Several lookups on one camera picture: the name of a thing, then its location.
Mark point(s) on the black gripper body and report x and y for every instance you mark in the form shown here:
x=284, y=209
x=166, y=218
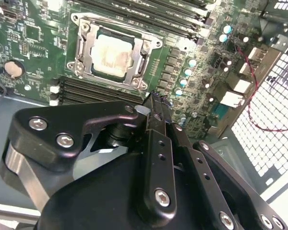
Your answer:
x=98, y=203

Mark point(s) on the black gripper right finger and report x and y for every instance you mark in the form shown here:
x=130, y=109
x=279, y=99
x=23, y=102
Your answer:
x=201, y=167

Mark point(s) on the silver CPU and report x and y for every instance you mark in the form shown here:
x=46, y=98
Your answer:
x=110, y=55

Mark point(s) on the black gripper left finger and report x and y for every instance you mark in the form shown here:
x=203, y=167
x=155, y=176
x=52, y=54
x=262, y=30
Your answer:
x=158, y=172

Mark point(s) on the metal socket cover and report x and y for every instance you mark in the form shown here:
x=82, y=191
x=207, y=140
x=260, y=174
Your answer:
x=88, y=45

